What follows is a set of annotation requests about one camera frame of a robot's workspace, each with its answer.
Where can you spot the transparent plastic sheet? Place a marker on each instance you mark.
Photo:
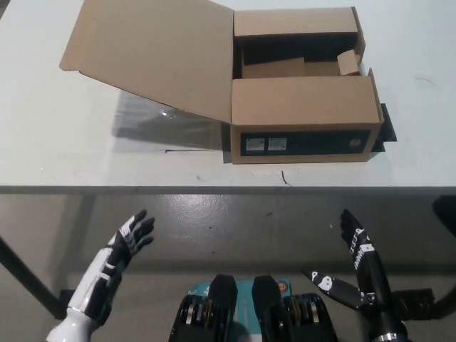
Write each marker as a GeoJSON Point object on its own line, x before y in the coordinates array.
{"type": "Point", "coordinates": [149, 121]}

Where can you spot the black table leg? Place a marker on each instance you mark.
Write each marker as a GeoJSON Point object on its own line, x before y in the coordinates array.
{"type": "Point", "coordinates": [28, 274]}

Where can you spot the brown cardboard box with lid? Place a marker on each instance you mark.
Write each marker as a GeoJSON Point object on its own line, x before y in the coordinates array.
{"type": "Point", "coordinates": [303, 103]}

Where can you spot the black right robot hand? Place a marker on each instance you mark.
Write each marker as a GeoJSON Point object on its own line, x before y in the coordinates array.
{"type": "Point", "coordinates": [368, 270]}

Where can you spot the small cardboard insert piece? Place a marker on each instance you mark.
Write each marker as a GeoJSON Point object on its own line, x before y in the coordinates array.
{"type": "Point", "coordinates": [348, 63]}

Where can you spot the black teal robot body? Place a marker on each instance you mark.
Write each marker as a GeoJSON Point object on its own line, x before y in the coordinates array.
{"type": "Point", "coordinates": [256, 310]}

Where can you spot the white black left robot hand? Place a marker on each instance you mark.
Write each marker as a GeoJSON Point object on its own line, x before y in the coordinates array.
{"type": "Point", "coordinates": [96, 281]}

